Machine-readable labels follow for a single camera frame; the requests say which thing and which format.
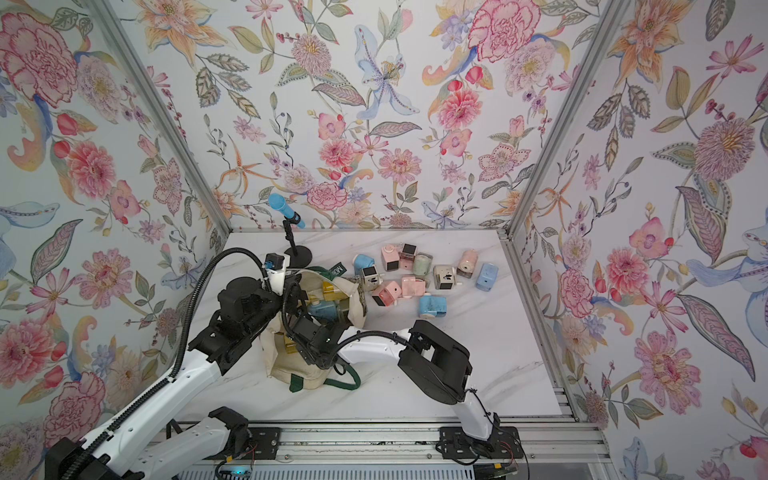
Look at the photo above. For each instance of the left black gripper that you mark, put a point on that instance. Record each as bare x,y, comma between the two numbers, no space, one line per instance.
259,288

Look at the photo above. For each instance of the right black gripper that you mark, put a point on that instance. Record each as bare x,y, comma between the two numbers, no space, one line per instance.
332,328

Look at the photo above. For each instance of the cream green tote bag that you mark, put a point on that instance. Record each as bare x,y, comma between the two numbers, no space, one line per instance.
302,295

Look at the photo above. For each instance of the pink square pencil sharpener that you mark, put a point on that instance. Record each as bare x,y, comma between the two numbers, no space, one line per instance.
387,294

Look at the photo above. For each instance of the pale green cube sharpener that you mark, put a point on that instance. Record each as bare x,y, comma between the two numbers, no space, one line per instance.
371,278

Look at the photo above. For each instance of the light blue pencil sharpener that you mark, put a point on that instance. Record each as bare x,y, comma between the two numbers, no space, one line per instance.
361,262

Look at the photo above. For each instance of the large pink pencil sharpener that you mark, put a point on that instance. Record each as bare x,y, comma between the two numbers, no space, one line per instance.
390,257

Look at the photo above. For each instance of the blue round-front pencil sharpener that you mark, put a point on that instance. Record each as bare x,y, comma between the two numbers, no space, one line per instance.
432,307

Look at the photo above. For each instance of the small pink pencil sharpener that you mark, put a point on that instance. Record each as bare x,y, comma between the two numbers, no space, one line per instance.
407,256

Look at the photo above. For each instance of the mint green pencil sharpener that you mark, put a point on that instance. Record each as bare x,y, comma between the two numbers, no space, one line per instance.
422,264

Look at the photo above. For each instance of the cream pencil sharpener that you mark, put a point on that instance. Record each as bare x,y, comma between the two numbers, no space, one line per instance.
445,277

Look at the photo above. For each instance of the pink round pencil sharpener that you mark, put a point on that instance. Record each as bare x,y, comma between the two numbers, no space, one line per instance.
467,263

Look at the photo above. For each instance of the blue cube pencil sharpener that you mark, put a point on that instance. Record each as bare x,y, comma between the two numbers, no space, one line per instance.
487,277

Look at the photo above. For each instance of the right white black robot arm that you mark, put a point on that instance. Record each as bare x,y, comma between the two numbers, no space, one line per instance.
438,365

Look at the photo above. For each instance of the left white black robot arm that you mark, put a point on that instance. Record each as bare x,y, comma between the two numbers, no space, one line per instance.
121,449

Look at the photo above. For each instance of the yellow pencil sharpener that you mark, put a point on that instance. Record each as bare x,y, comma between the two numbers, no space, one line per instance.
331,292

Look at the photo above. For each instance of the black microphone stand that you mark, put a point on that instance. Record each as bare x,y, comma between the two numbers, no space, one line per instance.
300,256

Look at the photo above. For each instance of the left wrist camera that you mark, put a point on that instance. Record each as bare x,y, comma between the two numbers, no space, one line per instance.
276,265

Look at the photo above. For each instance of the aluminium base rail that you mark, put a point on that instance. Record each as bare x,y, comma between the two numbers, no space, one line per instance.
564,444

